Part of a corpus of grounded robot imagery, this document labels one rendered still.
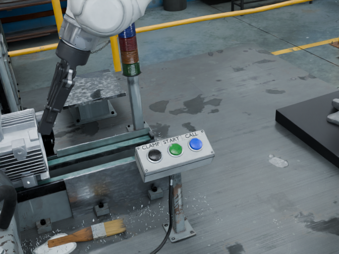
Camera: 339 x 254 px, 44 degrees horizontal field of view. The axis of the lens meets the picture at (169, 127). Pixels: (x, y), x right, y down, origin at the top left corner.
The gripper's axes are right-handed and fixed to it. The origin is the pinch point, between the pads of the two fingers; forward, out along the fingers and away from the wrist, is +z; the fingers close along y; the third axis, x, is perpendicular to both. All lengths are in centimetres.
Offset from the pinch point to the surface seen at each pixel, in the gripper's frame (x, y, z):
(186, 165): 27.1, 23.0, -7.1
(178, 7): 240, -465, -16
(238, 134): 69, -16, -5
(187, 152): 26.3, 22.0, -9.8
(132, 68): 29.2, -33.0, -11.3
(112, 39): 87, -232, 17
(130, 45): 25.5, -33.1, -18.7
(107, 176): 20.0, 2.0, 11.2
